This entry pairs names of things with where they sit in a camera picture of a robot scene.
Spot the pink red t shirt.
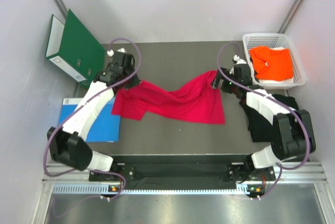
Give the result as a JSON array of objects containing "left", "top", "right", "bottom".
[{"left": 111, "top": 70, "right": 225, "bottom": 125}]

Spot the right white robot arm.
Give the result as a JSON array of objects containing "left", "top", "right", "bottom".
[{"left": 211, "top": 60, "right": 316, "bottom": 180}]

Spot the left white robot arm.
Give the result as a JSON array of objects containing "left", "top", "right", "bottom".
[{"left": 47, "top": 48, "right": 140, "bottom": 181}]

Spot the orange t shirt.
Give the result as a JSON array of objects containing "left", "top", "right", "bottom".
[{"left": 249, "top": 47, "right": 294, "bottom": 82}]

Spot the white plastic basket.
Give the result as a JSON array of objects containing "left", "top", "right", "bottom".
[{"left": 242, "top": 33, "right": 307, "bottom": 89}]

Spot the green lever arch binder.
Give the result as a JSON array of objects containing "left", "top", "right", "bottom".
[{"left": 45, "top": 10, "right": 105, "bottom": 87}]

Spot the black folded t shirt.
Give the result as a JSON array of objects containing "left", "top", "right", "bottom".
[{"left": 239, "top": 94, "right": 299, "bottom": 142}]

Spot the blue paper folder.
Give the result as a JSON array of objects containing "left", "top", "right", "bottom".
[{"left": 58, "top": 98, "right": 120, "bottom": 142}]

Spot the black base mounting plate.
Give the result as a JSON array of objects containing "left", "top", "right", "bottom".
[{"left": 88, "top": 154, "right": 275, "bottom": 191}]

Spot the aluminium rail frame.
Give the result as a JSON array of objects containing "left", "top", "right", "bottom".
[{"left": 32, "top": 162, "right": 334, "bottom": 223}]

